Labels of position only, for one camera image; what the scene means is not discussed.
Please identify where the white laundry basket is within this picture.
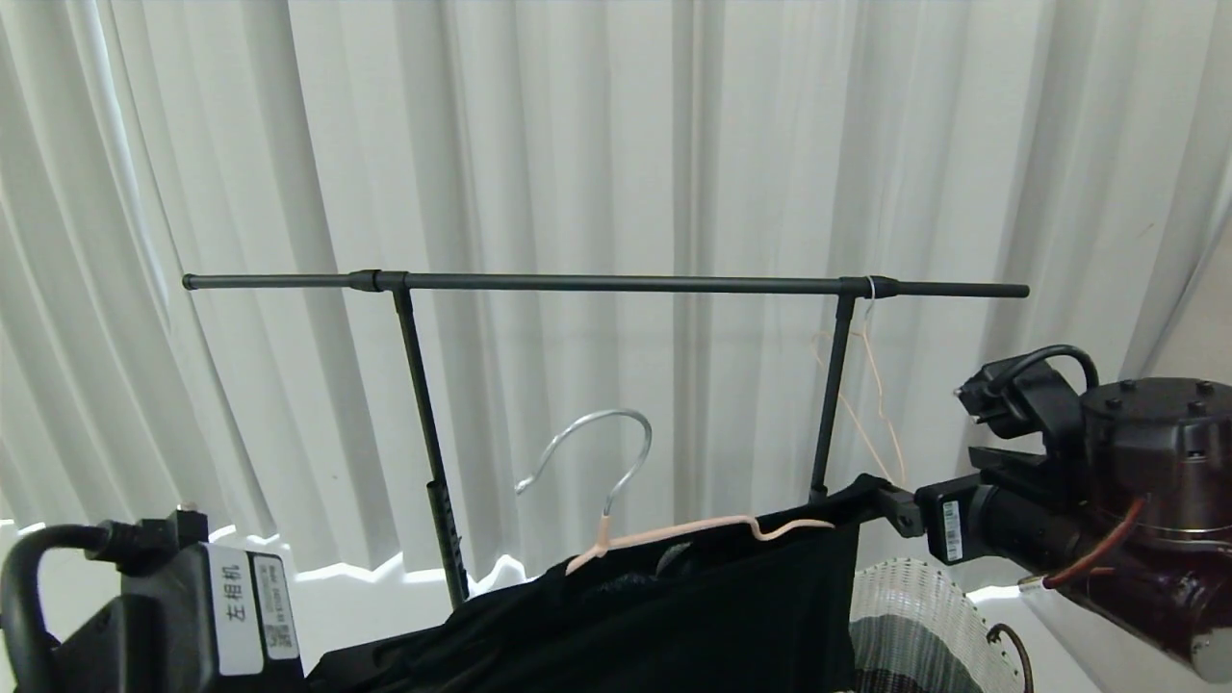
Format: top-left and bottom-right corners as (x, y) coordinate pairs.
(847, 558), (1033, 693)

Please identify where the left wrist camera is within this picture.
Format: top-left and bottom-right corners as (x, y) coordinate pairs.
(48, 539), (307, 693)

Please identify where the black garment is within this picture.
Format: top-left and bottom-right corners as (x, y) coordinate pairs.
(308, 474), (891, 693)

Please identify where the black clothes rack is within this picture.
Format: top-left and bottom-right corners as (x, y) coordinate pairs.
(183, 269), (1029, 609)

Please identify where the white curtain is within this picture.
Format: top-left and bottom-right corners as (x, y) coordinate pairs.
(0, 0), (1232, 588)

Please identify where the pink clothes hanger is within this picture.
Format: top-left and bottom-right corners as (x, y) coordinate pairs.
(813, 289), (908, 487)
(515, 409), (836, 577)

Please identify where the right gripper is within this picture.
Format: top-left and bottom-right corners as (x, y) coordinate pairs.
(914, 475), (1084, 578)

